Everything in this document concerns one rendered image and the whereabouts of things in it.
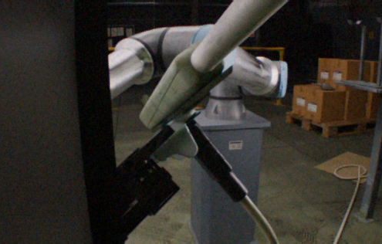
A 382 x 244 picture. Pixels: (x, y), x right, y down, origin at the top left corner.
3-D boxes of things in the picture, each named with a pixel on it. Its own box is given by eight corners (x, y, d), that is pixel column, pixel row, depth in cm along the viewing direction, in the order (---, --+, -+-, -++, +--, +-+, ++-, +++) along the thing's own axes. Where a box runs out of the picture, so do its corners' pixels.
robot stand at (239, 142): (186, 222, 161) (186, 110, 146) (238, 216, 167) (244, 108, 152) (199, 257, 132) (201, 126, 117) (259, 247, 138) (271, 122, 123)
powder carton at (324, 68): (338, 84, 393) (339, 59, 385) (352, 87, 366) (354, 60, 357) (316, 84, 385) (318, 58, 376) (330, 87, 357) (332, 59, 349)
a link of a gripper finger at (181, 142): (214, 133, 45) (170, 175, 43) (188, 104, 45) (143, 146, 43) (221, 131, 42) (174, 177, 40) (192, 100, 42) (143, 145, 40)
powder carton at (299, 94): (312, 110, 394) (315, 84, 385) (328, 114, 367) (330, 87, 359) (292, 112, 381) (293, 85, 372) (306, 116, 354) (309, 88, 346)
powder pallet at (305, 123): (346, 116, 428) (347, 106, 424) (390, 128, 354) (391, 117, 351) (285, 122, 389) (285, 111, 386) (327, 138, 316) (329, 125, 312)
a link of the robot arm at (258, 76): (253, 62, 132) (158, 14, 66) (291, 64, 124) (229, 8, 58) (250, 96, 133) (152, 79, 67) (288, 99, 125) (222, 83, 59)
